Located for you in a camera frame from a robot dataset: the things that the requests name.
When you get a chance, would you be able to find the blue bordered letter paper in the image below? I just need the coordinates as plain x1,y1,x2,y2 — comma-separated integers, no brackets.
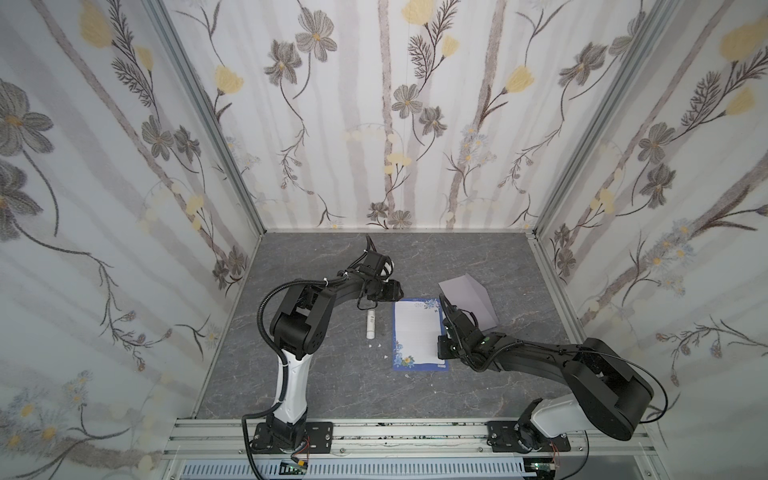
392,298,448,372

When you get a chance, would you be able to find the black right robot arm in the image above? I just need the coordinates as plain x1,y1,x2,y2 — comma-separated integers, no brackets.
437,295,654,453

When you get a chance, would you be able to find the grey paper envelope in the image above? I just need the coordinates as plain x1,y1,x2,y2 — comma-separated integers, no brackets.
439,274,499,331

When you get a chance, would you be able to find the white glue stick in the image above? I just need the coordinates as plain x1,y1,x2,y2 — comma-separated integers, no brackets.
366,309,376,340

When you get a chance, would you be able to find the black corrugated cable conduit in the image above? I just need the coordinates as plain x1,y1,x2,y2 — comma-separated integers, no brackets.
241,278,349,480

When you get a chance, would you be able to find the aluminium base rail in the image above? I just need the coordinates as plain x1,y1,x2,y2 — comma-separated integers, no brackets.
162,418,657,461

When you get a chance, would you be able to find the white slotted cable duct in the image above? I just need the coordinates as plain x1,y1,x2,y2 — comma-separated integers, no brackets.
178,458,535,480

